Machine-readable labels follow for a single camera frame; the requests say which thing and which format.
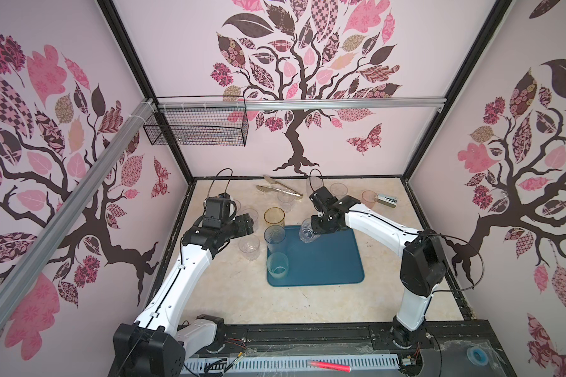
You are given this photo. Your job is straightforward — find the teal rectangular tray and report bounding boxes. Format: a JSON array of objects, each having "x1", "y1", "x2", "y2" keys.
[{"x1": 266, "y1": 226, "x2": 365, "y2": 287}]

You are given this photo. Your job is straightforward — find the blue tape roll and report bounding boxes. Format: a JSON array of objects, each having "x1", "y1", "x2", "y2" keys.
[{"x1": 466, "y1": 347, "x2": 489, "y2": 367}]

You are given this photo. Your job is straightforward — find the black wire mesh basket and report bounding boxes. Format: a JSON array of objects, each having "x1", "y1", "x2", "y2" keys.
[{"x1": 143, "y1": 94, "x2": 249, "y2": 147}]

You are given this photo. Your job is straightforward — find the amber yellow tall glass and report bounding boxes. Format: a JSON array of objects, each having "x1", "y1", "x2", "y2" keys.
[{"x1": 264, "y1": 207, "x2": 286, "y2": 227}]

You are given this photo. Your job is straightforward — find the grey blue plastic cup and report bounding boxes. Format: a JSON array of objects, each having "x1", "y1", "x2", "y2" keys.
[{"x1": 264, "y1": 225, "x2": 287, "y2": 255}]

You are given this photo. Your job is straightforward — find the metal serving tongs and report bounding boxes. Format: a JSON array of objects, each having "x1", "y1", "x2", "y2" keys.
[{"x1": 256, "y1": 174, "x2": 303, "y2": 199}]

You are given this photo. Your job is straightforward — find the white slotted cable duct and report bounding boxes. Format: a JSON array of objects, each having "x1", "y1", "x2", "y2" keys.
[{"x1": 181, "y1": 354, "x2": 399, "y2": 376}]

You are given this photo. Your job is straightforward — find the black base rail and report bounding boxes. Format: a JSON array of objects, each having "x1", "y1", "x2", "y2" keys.
[{"x1": 178, "y1": 320, "x2": 515, "y2": 376}]

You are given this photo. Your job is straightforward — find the white stapler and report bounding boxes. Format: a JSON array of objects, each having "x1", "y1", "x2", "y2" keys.
[{"x1": 377, "y1": 193, "x2": 398, "y2": 208}]

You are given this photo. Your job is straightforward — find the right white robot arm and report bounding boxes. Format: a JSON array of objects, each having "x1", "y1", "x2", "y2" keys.
[{"x1": 310, "y1": 187, "x2": 447, "y2": 349}]

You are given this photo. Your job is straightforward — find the pink marker pen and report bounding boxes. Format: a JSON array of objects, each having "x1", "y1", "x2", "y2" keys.
[{"x1": 308, "y1": 361, "x2": 352, "y2": 373}]

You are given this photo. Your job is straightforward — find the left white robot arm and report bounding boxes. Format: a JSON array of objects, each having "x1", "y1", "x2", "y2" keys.
[{"x1": 110, "y1": 193, "x2": 254, "y2": 376}]

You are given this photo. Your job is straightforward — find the clear glass back tall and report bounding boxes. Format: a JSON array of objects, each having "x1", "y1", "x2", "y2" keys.
[{"x1": 306, "y1": 176, "x2": 324, "y2": 197}]

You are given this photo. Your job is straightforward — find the green plastic cup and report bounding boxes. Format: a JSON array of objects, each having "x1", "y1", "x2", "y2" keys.
[{"x1": 267, "y1": 252, "x2": 289, "y2": 279}]

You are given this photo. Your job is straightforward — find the pink plastic cup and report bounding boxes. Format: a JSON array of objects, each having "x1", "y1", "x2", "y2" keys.
[{"x1": 361, "y1": 190, "x2": 378, "y2": 209}]

